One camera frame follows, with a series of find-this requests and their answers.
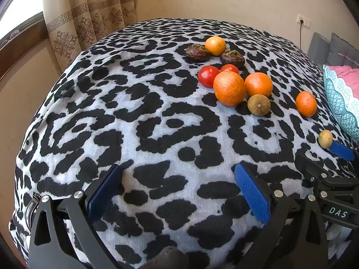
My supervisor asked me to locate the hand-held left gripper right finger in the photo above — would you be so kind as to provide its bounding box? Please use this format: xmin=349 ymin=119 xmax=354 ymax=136
xmin=234 ymin=162 xmax=329 ymax=269

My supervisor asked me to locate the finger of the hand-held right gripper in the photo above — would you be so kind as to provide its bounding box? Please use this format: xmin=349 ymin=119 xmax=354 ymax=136
xmin=298 ymin=153 xmax=330 ymax=185
xmin=329 ymin=141 xmax=359 ymax=163

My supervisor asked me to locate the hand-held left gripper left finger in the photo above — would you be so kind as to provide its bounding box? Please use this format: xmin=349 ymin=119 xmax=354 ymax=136
xmin=28 ymin=164 xmax=124 ymax=269

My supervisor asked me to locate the teal plastic basket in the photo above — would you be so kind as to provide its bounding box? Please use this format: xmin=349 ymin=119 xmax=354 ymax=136
xmin=322 ymin=64 xmax=359 ymax=140

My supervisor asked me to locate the deep orange mandarin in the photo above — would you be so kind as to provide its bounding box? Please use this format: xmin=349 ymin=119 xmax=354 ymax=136
xmin=296 ymin=91 xmax=317 ymax=117

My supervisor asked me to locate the smooth orange persimmon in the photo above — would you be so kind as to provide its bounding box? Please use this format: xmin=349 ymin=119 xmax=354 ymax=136
xmin=245 ymin=72 xmax=273 ymax=98

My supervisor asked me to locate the large rough orange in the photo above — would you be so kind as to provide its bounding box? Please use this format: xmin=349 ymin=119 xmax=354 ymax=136
xmin=213 ymin=71 xmax=246 ymax=107

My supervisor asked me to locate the red tomato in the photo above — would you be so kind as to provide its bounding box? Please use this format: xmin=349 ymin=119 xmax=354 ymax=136
xmin=198 ymin=65 xmax=220 ymax=88
xmin=220 ymin=64 xmax=240 ymax=75

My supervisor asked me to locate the dark brown water chestnut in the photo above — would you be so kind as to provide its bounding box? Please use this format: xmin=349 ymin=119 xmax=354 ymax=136
xmin=185 ymin=44 xmax=211 ymax=61
xmin=219 ymin=50 xmax=245 ymax=68

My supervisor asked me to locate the small yellow-orange mandarin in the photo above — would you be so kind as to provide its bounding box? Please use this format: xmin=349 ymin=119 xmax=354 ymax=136
xmin=204 ymin=36 xmax=226 ymax=56

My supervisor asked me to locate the pink cloth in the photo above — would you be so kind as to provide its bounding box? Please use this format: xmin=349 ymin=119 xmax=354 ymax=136
xmin=328 ymin=65 xmax=359 ymax=86

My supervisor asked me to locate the grey ribbed cushion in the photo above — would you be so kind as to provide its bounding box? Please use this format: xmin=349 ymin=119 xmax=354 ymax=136
xmin=328 ymin=33 xmax=359 ymax=68
xmin=307 ymin=32 xmax=331 ymax=63

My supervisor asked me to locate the black and white leopard blanket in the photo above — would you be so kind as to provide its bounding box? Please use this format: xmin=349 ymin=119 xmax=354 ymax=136
xmin=8 ymin=18 xmax=359 ymax=269

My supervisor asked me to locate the beige patterned curtain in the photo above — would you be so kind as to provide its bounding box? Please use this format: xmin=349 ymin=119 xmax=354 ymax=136
xmin=41 ymin=0 xmax=141 ymax=73

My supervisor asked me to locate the white wall outlet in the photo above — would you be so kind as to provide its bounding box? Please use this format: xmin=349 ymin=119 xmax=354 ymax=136
xmin=297 ymin=14 xmax=312 ymax=29

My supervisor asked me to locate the brown wooden window frame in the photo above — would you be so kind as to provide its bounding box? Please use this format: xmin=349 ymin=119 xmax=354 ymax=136
xmin=0 ymin=11 xmax=55 ymax=83

